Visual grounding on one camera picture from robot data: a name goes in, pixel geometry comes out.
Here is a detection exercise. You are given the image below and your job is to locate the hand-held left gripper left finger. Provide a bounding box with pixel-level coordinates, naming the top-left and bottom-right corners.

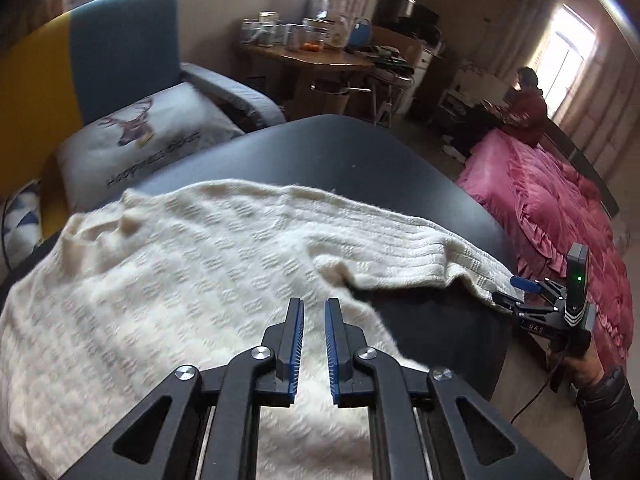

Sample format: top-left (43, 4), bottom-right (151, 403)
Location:
top-left (57, 297), bottom-right (306, 480)

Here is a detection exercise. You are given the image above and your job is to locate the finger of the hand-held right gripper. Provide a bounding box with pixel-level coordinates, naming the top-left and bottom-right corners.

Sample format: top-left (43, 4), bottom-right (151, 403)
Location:
top-left (492, 292), bottom-right (552, 318)
top-left (510, 275), bottom-right (567, 304)

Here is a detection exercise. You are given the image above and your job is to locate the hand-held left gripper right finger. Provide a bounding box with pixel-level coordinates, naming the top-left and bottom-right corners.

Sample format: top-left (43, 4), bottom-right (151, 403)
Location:
top-left (324, 297), bottom-right (568, 480)

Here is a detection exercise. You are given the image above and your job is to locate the cream knit sweater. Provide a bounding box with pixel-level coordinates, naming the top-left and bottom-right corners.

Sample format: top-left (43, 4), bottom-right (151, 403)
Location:
top-left (0, 180), bottom-right (523, 480)

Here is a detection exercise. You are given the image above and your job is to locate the person's right forearm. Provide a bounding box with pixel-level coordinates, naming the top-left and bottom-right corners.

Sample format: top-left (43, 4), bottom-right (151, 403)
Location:
top-left (575, 366), bottom-right (640, 480)

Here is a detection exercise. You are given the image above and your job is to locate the pile of dark clothes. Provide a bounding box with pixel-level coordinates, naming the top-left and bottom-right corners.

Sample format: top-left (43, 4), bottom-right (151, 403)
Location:
top-left (372, 46), bottom-right (416, 78)

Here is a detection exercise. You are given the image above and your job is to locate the person's right hand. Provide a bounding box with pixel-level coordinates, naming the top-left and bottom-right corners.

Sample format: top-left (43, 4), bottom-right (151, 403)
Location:
top-left (547, 344), bottom-right (606, 398)

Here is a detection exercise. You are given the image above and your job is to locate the pink ruffled bedspread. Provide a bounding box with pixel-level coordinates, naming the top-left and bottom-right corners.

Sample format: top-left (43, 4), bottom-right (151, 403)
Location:
top-left (457, 127), bottom-right (636, 361)

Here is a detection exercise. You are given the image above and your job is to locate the sheer patterned curtain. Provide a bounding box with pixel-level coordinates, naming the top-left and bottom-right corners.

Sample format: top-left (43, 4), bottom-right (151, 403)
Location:
top-left (570, 35), bottom-right (633, 161)

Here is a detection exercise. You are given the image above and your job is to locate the black padded folding table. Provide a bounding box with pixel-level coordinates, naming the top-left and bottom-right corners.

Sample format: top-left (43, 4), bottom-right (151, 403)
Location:
top-left (30, 114), bottom-right (516, 401)

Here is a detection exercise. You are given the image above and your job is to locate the white cabinet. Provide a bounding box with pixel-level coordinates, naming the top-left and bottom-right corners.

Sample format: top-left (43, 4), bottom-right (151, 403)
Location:
top-left (410, 42), bottom-right (443, 111)

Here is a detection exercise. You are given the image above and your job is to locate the small bright window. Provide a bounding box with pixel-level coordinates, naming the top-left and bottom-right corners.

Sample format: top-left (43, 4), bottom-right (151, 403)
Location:
top-left (532, 2), bottom-right (598, 106)

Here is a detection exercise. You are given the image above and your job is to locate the brown paper bag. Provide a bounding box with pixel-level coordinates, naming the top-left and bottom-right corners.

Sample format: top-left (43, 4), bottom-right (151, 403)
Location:
top-left (310, 80), bottom-right (351, 116)

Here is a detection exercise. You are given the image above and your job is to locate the deer print pillow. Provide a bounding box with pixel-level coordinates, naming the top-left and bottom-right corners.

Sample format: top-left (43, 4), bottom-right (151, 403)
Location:
top-left (54, 82), bottom-right (246, 211)

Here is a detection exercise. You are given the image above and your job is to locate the wooden desk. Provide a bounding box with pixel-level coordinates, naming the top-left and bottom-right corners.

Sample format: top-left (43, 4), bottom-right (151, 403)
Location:
top-left (240, 40), bottom-right (376, 116)

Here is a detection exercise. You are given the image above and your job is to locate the blue chair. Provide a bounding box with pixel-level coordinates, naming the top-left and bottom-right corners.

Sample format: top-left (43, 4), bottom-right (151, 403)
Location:
top-left (347, 17), bottom-right (373, 48)

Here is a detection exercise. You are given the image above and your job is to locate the black television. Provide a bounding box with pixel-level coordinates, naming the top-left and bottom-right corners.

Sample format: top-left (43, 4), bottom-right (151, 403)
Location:
top-left (372, 0), bottom-right (441, 38)

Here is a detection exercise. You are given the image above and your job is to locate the geometric print pillow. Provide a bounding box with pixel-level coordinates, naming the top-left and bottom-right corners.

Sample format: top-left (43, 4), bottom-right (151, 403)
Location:
top-left (0, 180), bottom-right (43, 261)

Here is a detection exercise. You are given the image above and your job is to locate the clear plastic container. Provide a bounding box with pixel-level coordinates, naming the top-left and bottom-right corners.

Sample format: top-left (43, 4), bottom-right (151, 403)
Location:
top-left (300, 19), bottom-right (327, 52)

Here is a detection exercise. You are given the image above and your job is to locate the grey yellow teal sofa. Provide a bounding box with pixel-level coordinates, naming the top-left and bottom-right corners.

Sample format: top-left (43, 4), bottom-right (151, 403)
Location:
top-left (0, 0), bottom-right (288, 241)

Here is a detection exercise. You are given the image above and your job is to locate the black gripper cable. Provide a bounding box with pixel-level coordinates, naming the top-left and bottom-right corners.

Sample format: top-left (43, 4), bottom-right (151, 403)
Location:
top-left (512, 370), bottom-right (566, 423)

